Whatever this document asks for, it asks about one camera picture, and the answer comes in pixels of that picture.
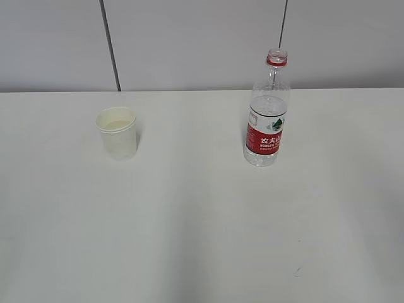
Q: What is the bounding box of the Nongfu Spring water bottle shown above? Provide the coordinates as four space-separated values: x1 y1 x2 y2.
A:
244 49 290 167

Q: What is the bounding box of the white paper cup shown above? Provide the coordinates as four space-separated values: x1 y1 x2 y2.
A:
95 107 138 160

